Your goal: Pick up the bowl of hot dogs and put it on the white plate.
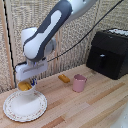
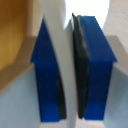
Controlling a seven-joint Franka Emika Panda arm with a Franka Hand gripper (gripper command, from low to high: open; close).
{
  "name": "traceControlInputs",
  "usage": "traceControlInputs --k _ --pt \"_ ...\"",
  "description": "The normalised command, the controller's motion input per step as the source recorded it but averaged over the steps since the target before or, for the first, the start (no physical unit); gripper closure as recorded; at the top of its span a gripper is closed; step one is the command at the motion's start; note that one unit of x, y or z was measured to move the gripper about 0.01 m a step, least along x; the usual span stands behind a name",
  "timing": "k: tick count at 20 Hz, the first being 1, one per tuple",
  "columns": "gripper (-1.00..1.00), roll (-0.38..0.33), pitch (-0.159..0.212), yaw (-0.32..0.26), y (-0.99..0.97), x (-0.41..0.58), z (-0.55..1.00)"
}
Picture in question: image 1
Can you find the white floral rimmed plate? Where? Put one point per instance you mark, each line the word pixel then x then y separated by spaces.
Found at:
pixel 23 108

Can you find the yellow hot dog bun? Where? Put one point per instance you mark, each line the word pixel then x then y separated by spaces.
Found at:
pixel 64 78

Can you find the white bowl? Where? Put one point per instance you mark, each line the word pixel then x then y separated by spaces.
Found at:
pixel 27 94

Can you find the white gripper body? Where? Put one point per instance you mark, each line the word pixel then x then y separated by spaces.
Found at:
pixel 30 69

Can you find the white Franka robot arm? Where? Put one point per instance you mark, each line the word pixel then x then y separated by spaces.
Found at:
pixel 46 30

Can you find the black toaster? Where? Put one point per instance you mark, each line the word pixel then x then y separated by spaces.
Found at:
pixel 108 55

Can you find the pink cup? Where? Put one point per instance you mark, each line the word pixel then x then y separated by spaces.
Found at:
pixel 79 84

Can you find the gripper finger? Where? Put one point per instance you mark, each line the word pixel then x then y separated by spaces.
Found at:
pixel 32 81
pixel 35 82

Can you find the yellow hot dog in bowl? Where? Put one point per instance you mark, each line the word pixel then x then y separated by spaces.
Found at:
pixel 24 86

